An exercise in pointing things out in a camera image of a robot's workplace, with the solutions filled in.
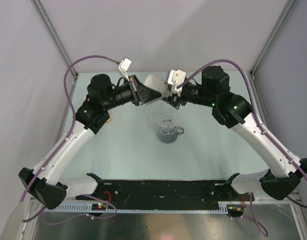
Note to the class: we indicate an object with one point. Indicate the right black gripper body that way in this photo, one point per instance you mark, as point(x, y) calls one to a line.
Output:
point(175, 99)

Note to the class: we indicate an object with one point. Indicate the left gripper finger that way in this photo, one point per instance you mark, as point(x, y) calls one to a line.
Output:
point(149, 96)
point(141, 87)

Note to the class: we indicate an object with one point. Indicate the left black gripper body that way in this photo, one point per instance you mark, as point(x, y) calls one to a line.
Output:
point(135, 96)

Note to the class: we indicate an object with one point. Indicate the white paper coffee filter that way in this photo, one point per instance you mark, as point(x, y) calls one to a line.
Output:
point(158, 84)

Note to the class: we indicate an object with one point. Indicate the clear glass dripper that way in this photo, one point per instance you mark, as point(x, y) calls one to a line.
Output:
point(167, 121)

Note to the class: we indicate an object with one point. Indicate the glass coffee server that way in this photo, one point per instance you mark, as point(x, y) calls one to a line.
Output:
point(169, 135)

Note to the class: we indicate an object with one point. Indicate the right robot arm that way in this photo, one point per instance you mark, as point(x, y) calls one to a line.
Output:
point(285, 169)

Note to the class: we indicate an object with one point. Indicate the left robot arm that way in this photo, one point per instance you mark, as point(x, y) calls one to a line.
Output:
point(44, 181)

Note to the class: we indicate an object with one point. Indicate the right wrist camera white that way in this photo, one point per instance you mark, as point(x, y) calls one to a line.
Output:
point(173, 81)

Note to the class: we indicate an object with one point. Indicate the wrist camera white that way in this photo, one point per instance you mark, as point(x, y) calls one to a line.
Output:
point(123, 67)
point(173, 81)

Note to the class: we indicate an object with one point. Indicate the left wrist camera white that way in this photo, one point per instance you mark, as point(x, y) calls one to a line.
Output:
point(123, 67)

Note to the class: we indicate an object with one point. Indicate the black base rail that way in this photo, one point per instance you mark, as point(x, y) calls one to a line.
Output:
point(168, 195)

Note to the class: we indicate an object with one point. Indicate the white slotted cable duct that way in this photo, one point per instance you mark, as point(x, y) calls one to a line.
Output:
point(87, 207)

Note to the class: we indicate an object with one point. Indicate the right aluminium frame post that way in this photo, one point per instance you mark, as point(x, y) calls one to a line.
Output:
point(273, 35)

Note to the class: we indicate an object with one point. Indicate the aluminium frame post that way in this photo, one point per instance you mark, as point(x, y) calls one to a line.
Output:
point(273, 35)
point(46, 21)

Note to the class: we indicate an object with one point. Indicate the left aluminium frame post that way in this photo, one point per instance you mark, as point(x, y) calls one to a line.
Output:
point(46, 21)

